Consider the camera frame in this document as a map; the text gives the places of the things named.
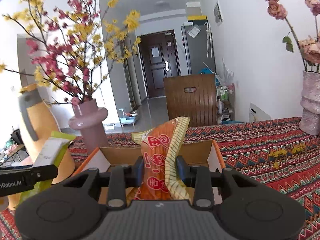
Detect orange snack packet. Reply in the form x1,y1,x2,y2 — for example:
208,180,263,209
127,116,190,202

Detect green snack packet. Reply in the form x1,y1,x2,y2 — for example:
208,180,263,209
18,131,76,204

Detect red cardboard snack box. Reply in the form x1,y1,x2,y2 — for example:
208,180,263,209
68,141,224,210

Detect yellow thermos jug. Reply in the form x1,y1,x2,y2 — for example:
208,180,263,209
8,83,75,210

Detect pink mushroom-shaped vase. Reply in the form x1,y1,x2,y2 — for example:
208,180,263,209
68,99,109,153

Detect cluttered storage rack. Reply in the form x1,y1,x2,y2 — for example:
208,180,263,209
216,84,235,125

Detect fallen yellow flowers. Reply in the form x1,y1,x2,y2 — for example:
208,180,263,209
268,143,306,169

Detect dark brown entrance door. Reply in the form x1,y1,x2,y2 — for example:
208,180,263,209
139,30,181,98

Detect textured pink tall vase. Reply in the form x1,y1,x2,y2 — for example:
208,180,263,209
300,71,319,136

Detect grey refrigerator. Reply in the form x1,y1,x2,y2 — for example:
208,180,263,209
181,22,216,75

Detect pink and yellow blossom branches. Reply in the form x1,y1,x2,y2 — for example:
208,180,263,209
4,0,141,106

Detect dried pink roses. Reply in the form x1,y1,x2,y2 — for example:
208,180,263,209
264,0,319,74

